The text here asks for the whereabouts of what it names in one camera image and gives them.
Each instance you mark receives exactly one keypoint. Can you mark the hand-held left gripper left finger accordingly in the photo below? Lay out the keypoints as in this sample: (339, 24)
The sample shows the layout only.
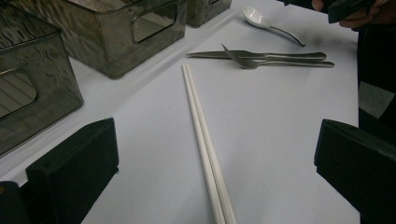
(74, 168)

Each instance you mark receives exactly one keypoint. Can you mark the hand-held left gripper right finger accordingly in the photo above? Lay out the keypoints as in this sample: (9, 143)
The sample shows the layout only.
(358, 161)

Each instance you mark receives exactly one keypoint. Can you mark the steel table knife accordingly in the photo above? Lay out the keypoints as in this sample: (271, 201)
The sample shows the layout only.
(295, 56)

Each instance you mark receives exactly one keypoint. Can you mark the steel fork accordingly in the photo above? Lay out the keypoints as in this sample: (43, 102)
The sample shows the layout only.
(295, 63)

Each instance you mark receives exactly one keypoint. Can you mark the transparent grey plastic bin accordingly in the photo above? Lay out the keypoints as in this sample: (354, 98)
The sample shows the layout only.
(205, 12)
(102, 37)
(31, 93)

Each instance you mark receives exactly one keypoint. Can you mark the white ceramic spoon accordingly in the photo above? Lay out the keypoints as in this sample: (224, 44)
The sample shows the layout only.
(253, 17)

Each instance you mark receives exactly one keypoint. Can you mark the white chopstick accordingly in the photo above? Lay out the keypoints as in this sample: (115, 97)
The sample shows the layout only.
(209, 140)
(201, 140)

